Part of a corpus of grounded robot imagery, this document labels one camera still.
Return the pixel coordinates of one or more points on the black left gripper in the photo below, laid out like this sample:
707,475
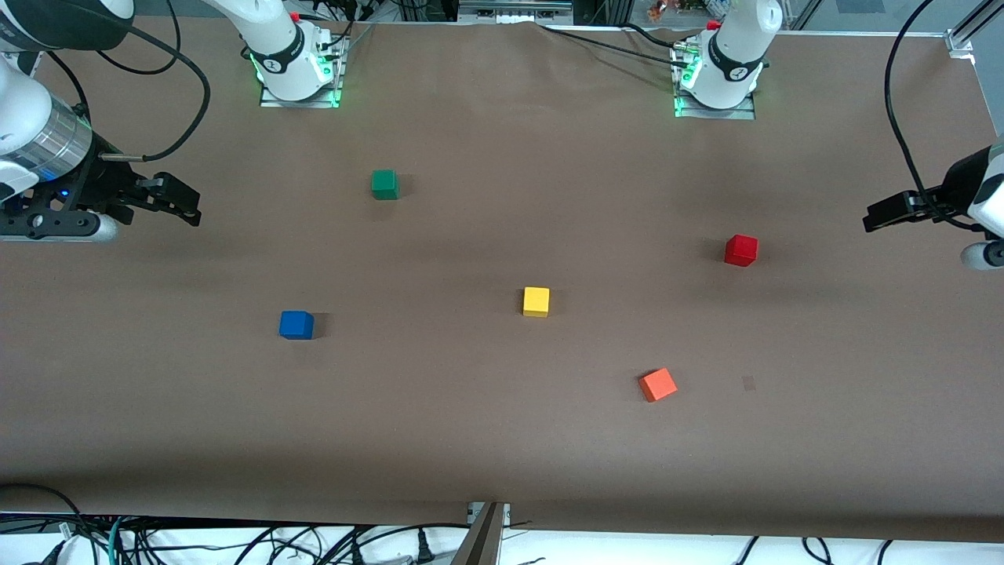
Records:
951,187

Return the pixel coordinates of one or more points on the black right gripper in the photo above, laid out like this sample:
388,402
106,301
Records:
104,187

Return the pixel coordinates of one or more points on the red cube block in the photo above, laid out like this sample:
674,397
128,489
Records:
740,249

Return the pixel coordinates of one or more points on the blue cube block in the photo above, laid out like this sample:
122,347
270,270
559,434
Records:
296,325

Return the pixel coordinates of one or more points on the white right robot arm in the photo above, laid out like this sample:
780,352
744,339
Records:
278,47

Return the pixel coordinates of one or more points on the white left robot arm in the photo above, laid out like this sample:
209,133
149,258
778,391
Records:
737,47

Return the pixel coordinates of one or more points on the green cube block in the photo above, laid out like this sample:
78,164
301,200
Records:
384,184

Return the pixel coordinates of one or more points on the orange cube block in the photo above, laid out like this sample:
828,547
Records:
657,384

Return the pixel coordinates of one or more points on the yellow cube block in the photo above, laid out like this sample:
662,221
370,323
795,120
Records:
536,301

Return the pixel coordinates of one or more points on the brown table cover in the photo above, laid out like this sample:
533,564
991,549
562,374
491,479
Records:
471,439

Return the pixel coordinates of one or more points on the black power plug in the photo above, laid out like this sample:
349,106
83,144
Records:
424,548

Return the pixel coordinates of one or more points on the dark metal bar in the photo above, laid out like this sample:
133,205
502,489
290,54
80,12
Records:
478,545

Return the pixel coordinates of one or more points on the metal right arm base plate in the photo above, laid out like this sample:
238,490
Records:
271,102

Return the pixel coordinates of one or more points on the aluminium frame corner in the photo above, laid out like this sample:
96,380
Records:
961,39

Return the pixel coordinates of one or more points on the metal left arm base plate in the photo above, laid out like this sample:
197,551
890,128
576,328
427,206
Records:
737,115

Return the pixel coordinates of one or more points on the silver metal bracket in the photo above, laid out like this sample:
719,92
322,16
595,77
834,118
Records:
502,514

